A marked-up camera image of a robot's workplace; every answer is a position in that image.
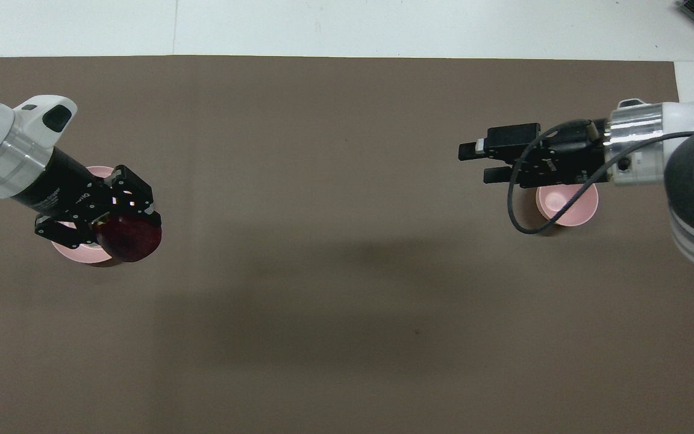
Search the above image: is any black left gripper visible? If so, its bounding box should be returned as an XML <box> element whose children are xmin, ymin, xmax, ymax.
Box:
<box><xmin>14</xmin><ymin>146</ymin><xmax>162</xmax><ymax>250</ymax></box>

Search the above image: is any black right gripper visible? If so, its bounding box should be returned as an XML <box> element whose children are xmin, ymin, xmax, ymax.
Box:
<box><xmin>458</xmin><ymin>124</ymin><xmax>616</xmax><ymax>189</ymax></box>

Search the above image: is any dark red apple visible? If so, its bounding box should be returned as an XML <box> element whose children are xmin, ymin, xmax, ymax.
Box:
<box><xmin>95</xmin><ymin>216</ymin><xmax>163</xmax><ymax>264</ymax></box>

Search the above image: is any pink plate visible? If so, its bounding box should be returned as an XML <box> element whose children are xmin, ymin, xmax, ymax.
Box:
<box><xmin>51</xmin><ymin>166</ymin><xmax>120</xmax><ymax>265</ymax></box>

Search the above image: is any pink bowl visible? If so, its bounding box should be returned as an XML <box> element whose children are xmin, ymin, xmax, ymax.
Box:
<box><xmin>535</xmin><ymin>184</ymin><xmax>599</xmax><ymax>228</ymax></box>

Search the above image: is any brown table mat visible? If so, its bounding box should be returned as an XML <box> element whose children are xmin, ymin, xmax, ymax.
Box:
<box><xmin>0</xmin><ymin>55</ymin><xmax>694</xmax><ymax>434</ymax></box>

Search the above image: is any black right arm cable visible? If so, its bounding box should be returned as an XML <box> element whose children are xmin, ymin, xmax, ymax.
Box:
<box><xmin>507</xmin><ymin>119</ymin><xmax>694</xmax><ymax>236</ymax></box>

